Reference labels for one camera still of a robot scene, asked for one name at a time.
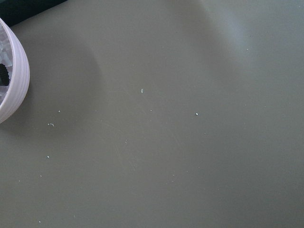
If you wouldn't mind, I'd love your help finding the pink bowl with ice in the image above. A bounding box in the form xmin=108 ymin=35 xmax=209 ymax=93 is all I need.
xmin=0 ymin=20 xmax=30 ymax=123

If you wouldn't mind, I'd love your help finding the black plastic housing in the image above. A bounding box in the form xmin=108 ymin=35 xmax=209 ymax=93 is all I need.
xmin=0 ymin=0 xmax=65 ymax=27

